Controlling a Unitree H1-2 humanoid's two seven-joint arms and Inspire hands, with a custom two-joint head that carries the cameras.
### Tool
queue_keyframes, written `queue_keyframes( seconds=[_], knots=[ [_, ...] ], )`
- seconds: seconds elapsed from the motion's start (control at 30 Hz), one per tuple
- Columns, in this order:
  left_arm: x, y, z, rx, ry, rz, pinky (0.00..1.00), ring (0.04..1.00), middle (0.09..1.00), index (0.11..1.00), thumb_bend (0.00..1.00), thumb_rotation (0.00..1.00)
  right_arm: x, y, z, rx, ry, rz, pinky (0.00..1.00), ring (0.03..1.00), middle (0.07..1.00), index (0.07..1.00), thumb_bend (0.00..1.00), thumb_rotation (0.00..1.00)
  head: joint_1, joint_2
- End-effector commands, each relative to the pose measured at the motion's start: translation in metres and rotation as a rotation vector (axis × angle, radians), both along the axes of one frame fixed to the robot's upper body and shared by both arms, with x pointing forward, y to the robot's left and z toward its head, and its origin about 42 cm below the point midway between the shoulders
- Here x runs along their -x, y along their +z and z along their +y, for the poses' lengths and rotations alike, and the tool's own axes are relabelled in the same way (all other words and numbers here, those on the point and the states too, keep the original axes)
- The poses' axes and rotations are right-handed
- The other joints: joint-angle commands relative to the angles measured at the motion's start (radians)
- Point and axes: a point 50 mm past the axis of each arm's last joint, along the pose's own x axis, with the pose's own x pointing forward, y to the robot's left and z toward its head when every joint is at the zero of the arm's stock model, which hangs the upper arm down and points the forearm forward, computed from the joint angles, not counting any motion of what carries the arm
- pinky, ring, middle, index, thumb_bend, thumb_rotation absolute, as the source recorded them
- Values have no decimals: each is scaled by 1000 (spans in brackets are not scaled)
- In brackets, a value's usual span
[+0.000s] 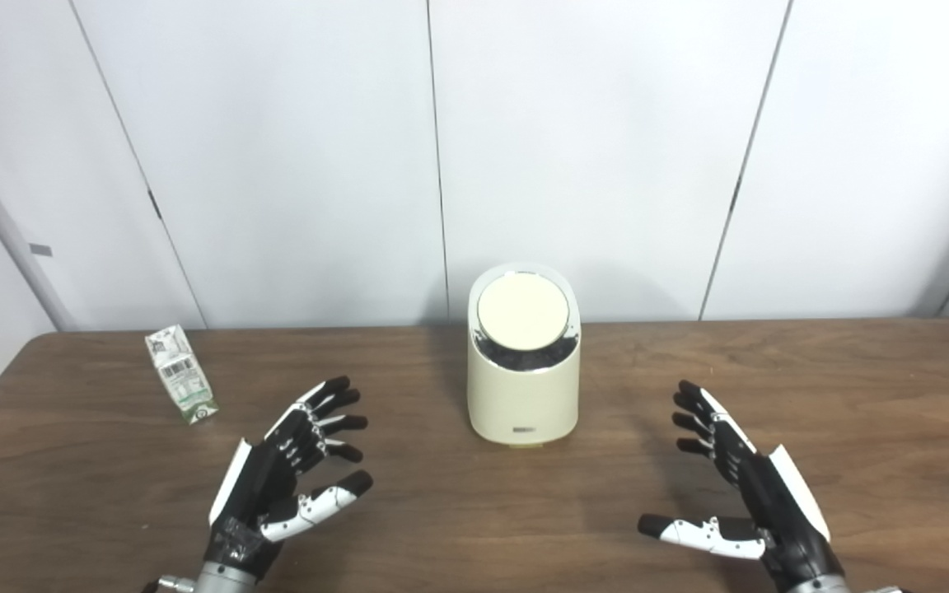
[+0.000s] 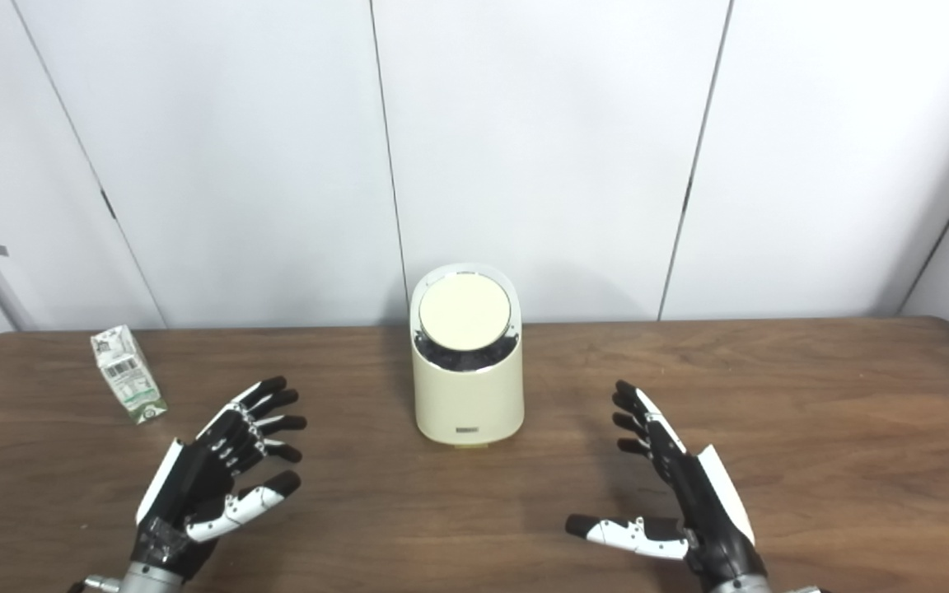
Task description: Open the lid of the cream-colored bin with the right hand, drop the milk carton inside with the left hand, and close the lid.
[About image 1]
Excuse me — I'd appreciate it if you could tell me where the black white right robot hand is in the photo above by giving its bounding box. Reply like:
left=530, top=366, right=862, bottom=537
left=638, top=380, right=846, bottom=589

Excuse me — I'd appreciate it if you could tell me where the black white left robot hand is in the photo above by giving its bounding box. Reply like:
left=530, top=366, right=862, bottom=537
left=204, top=376, right=375, bottom=576

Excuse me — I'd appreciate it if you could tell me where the green white milk carton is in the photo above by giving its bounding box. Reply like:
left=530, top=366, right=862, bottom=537
left=144, top=324, right=218, bottom=426

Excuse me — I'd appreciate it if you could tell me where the round cream bin lid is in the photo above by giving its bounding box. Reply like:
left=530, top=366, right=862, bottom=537
left=476, top=273, right=571, bottom=357

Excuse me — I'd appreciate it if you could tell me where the cream-colored bin body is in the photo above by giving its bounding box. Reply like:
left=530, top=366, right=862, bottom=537
left=466, top=262, right=582, bottom=448

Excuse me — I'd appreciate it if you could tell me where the white slanted wall post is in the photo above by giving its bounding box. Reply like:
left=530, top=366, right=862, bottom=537
left=0, top=115, right=80, bottom=332

